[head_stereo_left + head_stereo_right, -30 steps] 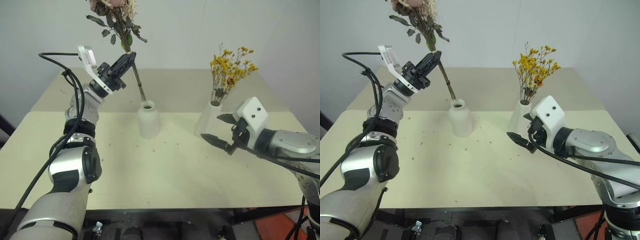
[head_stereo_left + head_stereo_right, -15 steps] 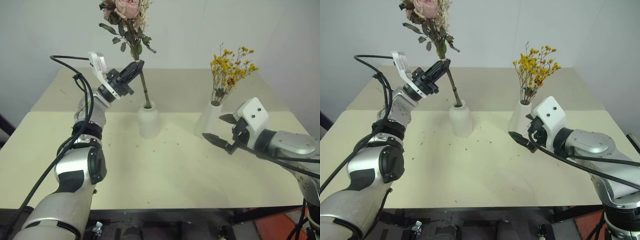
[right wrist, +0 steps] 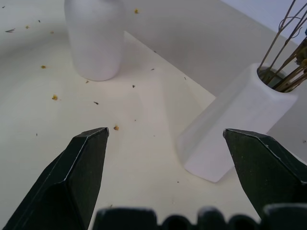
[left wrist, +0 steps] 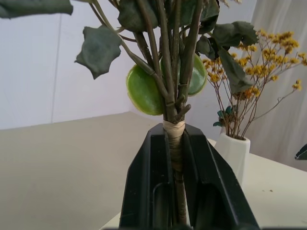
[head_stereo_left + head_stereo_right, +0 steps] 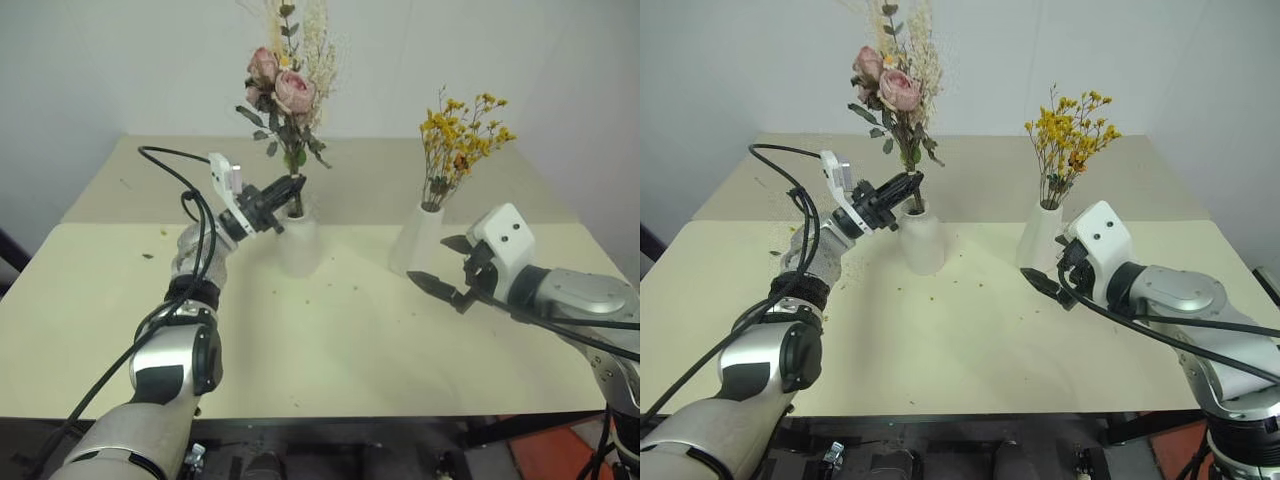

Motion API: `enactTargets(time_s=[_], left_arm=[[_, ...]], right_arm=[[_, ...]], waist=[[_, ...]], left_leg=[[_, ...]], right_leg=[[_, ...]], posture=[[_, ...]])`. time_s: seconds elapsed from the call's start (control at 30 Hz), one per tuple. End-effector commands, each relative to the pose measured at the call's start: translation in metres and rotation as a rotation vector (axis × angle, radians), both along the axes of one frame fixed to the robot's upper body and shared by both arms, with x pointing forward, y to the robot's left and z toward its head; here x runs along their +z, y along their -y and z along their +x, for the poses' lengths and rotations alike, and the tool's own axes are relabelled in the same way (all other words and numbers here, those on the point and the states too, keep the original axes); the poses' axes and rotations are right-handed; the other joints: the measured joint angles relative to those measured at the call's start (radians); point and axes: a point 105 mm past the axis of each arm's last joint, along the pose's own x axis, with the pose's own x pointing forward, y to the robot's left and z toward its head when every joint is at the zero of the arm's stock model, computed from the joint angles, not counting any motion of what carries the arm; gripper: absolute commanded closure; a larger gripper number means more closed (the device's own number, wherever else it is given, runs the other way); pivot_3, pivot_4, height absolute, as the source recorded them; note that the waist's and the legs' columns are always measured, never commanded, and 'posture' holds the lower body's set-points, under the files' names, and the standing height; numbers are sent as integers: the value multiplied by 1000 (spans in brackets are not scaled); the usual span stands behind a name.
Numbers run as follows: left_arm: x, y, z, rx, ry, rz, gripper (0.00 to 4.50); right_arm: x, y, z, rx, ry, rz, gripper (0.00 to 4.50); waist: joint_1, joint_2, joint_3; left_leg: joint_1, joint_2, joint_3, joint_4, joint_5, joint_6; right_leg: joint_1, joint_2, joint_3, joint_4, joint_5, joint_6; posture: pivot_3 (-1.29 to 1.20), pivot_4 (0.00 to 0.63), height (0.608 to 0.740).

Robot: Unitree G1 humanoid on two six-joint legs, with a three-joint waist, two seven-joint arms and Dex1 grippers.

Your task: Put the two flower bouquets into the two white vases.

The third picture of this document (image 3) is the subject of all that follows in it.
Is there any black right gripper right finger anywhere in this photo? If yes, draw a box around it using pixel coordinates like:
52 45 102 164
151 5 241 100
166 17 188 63
223 128 307 222

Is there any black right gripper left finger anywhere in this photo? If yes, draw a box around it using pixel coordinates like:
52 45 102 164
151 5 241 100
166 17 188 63
3 127 110 230

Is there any dried flower bouquet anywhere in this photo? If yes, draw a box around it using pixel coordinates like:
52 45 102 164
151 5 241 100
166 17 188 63
258 0 307 93

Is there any square white ceramic vase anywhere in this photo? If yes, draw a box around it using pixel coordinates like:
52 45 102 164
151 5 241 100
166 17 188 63
177 62 299 184

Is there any round white ceramic vase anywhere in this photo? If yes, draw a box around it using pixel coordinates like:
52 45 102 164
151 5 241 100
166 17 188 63
64 0 126 82

